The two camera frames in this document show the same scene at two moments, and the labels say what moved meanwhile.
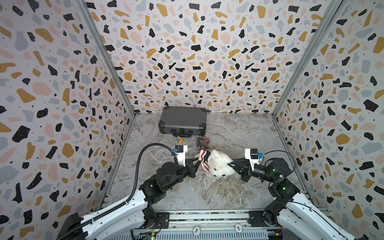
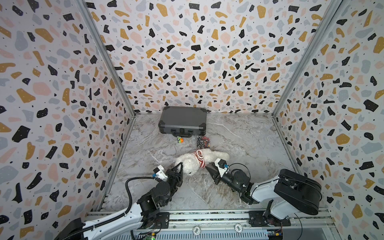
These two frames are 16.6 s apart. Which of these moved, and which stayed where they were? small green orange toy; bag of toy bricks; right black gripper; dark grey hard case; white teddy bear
Moved: white teddy bear; right black gripper
Stayed: small green orange toy; dark grey hard case; bag of toy bricks
